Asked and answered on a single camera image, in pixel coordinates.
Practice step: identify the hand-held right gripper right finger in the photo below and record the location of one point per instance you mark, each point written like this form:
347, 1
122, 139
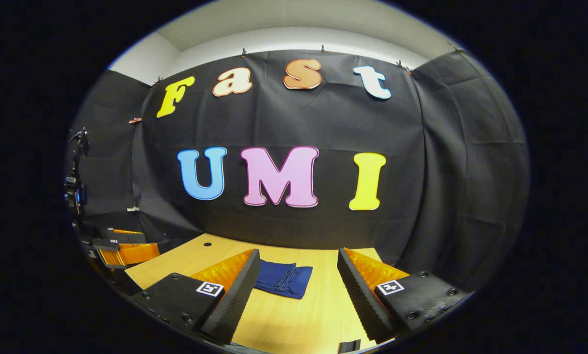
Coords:
360, 300

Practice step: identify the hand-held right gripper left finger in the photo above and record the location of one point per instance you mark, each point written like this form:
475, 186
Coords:
235, 305

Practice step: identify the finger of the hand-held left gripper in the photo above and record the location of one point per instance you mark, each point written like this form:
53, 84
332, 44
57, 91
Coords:
134, 253
127, 238

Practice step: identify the blue jeans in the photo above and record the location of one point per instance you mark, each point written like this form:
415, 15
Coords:
284, 280

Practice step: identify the black table clamp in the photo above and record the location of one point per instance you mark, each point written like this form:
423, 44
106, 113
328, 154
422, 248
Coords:
349, 345

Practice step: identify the black backdrop cloth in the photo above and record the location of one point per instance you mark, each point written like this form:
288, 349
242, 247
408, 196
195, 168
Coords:
323, 118

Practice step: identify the black camera stand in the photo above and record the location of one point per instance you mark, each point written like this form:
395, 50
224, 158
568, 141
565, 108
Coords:
75, 194

